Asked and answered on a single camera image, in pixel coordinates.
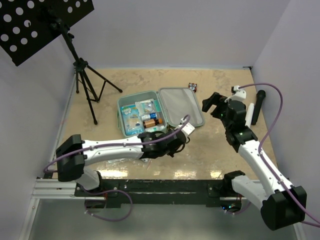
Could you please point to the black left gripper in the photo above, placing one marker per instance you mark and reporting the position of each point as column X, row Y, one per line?
column 172, row 152

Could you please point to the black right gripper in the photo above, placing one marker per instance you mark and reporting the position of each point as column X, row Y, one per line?
column 216, row 99

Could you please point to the white plastic bottle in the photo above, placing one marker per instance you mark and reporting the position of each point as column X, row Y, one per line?
column 153, row 129

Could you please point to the brown bottle orange cap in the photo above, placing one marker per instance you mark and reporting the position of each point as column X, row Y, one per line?
column 152, row 122

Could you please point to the blue cotton swab bag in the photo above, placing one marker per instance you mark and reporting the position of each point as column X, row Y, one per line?
column 131, row 120

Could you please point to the mint green medicine case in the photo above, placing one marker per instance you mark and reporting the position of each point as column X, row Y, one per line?
column 170, row 103

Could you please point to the teal clear zip bag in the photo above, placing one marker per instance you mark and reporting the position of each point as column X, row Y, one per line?
column 117, row 161

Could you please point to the white gauze pack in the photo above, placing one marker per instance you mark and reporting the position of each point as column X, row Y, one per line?
column 145, row 105

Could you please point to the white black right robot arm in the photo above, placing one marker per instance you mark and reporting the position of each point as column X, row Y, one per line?
column 280, row 202

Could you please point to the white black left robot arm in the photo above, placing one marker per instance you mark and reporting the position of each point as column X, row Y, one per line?
column 75, row 154

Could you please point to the clear flat sachet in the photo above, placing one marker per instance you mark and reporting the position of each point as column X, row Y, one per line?
column 145, row 162

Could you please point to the white microphone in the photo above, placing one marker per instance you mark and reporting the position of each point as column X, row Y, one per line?
column 249, row 115

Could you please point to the black microphone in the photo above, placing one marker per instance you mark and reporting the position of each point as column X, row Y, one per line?
column 260, row 96

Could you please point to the black music stand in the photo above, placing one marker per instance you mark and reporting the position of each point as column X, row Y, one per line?
column 27, row 26

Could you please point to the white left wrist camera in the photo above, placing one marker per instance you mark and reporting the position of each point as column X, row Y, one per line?
column 187, row 130

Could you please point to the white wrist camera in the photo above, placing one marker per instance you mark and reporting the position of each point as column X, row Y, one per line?
column 187, row 130
column 238, row 94

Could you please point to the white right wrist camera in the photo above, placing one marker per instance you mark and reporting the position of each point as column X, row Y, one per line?
column 238, row 94

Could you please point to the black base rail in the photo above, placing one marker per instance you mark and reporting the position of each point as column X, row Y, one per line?
column 162, row 192

